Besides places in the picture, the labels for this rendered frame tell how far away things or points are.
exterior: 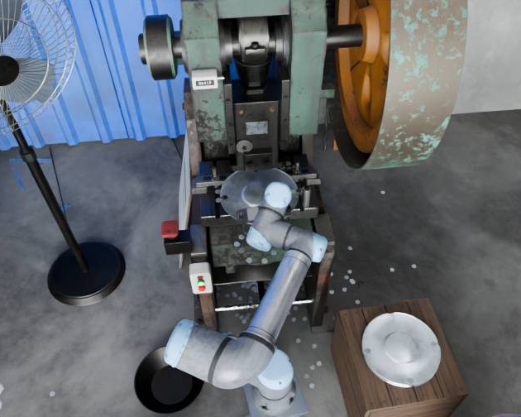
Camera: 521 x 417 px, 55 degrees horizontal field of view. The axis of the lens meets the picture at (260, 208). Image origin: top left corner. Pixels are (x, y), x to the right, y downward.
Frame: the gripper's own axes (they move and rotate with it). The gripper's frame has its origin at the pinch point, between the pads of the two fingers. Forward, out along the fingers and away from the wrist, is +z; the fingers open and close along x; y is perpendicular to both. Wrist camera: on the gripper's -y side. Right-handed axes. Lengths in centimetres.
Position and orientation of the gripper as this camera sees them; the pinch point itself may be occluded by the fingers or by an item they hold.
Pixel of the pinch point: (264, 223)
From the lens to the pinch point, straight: 175.3
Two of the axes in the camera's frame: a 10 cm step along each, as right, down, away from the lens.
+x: -1.3, -9.6, 2.6
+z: -0.5, 2.7, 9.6
